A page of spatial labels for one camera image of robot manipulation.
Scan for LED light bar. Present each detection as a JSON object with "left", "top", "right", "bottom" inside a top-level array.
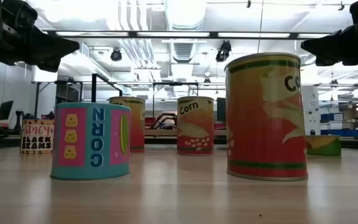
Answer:
[{"left": 47, "top": 30, "right": 332, "bottom": 40}]

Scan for yellow green can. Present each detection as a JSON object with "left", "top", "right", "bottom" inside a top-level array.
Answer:
[{"left": 305, "top": 134, "right": 342, "bottom": 157}]

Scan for black ceiling spotlight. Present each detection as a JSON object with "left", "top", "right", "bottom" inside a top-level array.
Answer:
[
  {"left": 110, "top": 47, "right": 123, "bottom": 62},
  {"left": 215, "top": 40, "right": 232, "bottom": 63}
]

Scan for blue storage bins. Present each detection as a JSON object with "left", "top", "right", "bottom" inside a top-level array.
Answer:
[{"left": 320, "top": 112, "right": 358, "bottom": 138}]

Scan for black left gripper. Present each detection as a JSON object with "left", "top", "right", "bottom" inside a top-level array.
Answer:
[{"left": 0, "top": 0, "right": 81, "bottom": 73}]

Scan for spicy black beans can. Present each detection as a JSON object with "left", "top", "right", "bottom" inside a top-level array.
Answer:
[{"left": 19, "top": 119, "right": 55, "bottom": 155}]

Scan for teal pink corn can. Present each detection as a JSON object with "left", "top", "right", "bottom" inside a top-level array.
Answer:
[{"left": 50, "top": 102, "right": 132, "bottom": 181}]

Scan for black monitor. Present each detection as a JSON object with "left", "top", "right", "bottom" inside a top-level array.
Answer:
[
  {"left": 0, "top": 100, "right": 14, "bottom": 121},
  {"left": 216, "top": 97, "right": 227, "bottom": 123}
]

